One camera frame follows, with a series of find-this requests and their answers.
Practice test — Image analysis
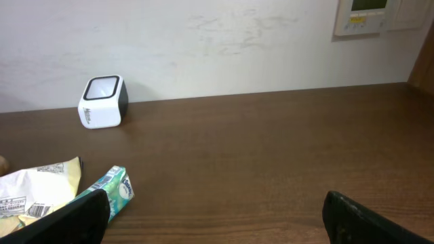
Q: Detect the beige wall control panel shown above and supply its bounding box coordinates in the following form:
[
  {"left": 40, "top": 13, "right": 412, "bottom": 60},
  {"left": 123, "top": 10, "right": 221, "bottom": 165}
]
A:
[{"left": 334, "top": 0, "right": 393, "bottom": 37}]

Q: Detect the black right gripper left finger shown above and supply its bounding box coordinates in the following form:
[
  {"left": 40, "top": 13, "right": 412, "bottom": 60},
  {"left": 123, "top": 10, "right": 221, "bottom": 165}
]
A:
[{"left": 1, "top": 189, "right": 110, "bottom": 244}]

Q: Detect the green white tissue pack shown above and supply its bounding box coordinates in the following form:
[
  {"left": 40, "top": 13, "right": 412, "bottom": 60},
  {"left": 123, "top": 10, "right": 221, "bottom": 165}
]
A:
[{"left": 75, "top": 165, "right": 134, "bottom": 222}]

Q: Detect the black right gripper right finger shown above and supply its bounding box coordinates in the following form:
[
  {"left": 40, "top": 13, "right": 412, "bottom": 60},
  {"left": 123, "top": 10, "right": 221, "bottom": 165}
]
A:
[{"left": 322, "top": 191, "right": 433, "bottom": 244}]

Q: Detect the yellow white snack bag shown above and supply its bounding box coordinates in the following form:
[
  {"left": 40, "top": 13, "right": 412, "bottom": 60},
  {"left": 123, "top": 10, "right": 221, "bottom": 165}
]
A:
[{"left": 1, "top": 157, "right": 82, "bottom": 237}]

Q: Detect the white barcode scanner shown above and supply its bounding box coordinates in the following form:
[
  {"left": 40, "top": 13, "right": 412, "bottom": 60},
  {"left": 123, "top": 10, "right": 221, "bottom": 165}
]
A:
[{"left": 77, "top": 75, "right": 129, "bottom": 129}]

